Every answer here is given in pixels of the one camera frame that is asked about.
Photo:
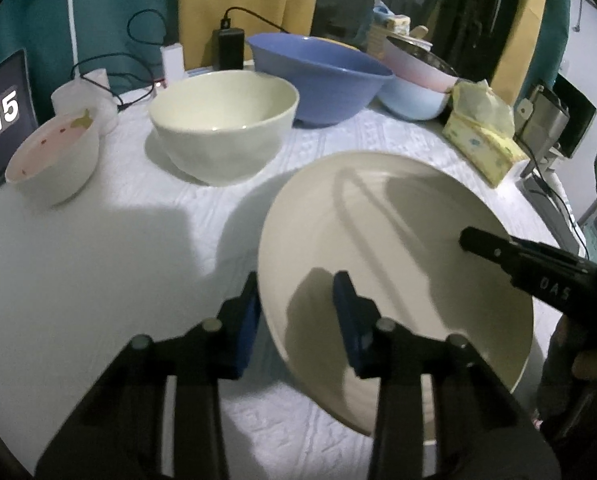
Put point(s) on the person's right hand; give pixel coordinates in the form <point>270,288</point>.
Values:
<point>590,362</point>

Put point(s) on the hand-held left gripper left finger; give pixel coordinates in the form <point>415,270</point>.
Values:
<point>248,330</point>

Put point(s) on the white plastic basket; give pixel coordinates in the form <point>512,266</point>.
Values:
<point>378,42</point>

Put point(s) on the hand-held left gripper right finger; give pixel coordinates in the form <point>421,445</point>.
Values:
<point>351,325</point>

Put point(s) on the glass sliding door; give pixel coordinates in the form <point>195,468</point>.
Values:
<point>453,0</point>

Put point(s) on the pink strawberry print bowl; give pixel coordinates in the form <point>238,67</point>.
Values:
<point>63,170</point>

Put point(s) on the light blue bowl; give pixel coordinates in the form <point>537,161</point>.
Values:
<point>413,103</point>

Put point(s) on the white desk lamp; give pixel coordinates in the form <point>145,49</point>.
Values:
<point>78,95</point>

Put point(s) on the large blue bowl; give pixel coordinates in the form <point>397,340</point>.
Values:
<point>328,95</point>

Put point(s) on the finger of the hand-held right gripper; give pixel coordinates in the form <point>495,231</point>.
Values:
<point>528,270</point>

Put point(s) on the yellow tissue box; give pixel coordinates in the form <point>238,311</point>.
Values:
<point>478,145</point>

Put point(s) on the white textured tablecloth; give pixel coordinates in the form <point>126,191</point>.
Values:
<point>103,260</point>

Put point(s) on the black power adapter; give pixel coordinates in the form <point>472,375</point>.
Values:
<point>228,50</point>

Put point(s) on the cream bowl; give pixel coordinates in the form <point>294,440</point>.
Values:
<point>218,155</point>

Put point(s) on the blue and white snack bag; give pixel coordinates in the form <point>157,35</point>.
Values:
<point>393,17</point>

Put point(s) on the pink steel-lined bowl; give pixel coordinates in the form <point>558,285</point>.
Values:
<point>418,72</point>

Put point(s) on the cream plate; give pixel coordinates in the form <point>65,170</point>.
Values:
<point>403,240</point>

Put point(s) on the white charger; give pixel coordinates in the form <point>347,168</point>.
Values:
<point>173,62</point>

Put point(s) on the tablet showing clock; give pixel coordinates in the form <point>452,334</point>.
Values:
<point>3,110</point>

